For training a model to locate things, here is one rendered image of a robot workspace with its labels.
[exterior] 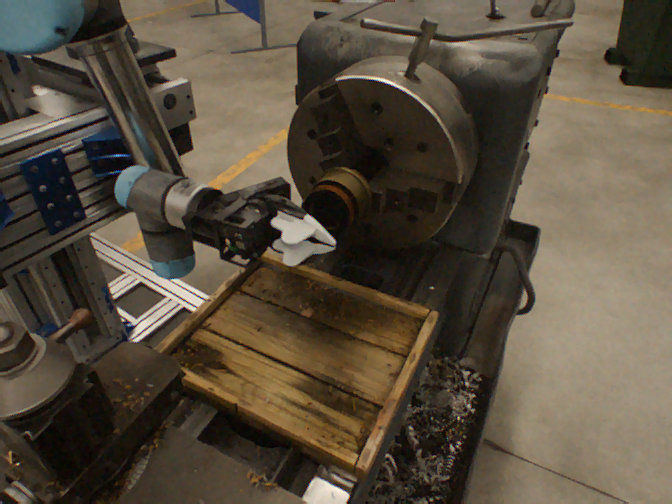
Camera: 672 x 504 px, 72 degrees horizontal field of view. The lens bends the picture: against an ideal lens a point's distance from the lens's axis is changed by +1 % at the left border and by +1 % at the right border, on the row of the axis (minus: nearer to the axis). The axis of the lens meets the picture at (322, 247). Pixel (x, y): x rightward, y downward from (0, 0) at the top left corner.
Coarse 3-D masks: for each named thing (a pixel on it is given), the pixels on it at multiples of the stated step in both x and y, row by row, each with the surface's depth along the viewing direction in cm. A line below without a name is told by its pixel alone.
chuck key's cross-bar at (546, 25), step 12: (360, 24) 63; (372, 24) 62; (384, 24) 63; (396, 24) 64; (528, 24) 69; (540, 24) 69; (552, 24) 69; (564, 24) 70; (420, 36) 65; (444, 36) 66; (456, 36) 67; (468, 36) 67; (480, 36) 68; (492, 36) 68
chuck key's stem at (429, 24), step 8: (424, 24) 64; (432, 24) 64; (424, 32) 65; (432, 32) 65; (416, 40) 66; (424, 40) 65; (416, 48) 66; (424, 48) 66; (416, 56) 67; (416, 64) 68; (408, 72) 69
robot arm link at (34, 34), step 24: (0, 0) 49; (24, 0) 50; (48, 0) 50; (72, 0) 52; (96, 0) 60; (0, 24) 51; (24, 24) 51; (48, 24) 52; (72, 24) 53; (0, 48) 52; (24, 48) 52; (48, 48) 53
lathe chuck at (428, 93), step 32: (384, 64) 73; (320, 96) 74; (352, 96) 71; (384, 96) 69; (416, 96) 67; (448, 96) 72; (384, 128) 72; (416, 128) 69; (448, 128) 68; (288, 160) 84; (416, 160) 72; (448, 160) 70; (384, 224) 82; (416, 224) 79
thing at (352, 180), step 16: (336, 176) 68; (352, 176) 69; (320, 192) 66; (336, 192) 66; (352, 192) 67; (368, 192) 69; (304, 208) 69; (320, 208) 72; (336, 208) 74; (352, 208) 67; (368, 208) 71; (320, 224) 70; (336, 224) 71; (352, 224) 70
